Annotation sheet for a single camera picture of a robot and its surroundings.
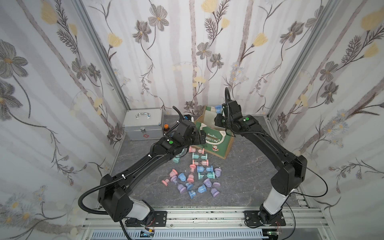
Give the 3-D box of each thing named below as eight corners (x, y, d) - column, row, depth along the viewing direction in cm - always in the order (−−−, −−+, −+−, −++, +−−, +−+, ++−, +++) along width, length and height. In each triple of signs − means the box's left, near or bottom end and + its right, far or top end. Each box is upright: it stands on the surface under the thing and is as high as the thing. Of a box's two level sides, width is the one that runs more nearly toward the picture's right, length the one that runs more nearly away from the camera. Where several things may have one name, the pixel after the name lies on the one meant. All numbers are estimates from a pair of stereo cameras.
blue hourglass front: (190, 199, 81) (190, 198, 79) (188, 193, 83) (187, 191, 81) (207, 191, 84) (207, 189, 82) (204, 185, 86) (204, 183, 84)
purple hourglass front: (214, 198, 81) (214, 197, 80) (203, 181, 87) (203, 180, 85) (219, 194, 82) (220, 193, 81) (208, 178, 88) (208, 177, 87)
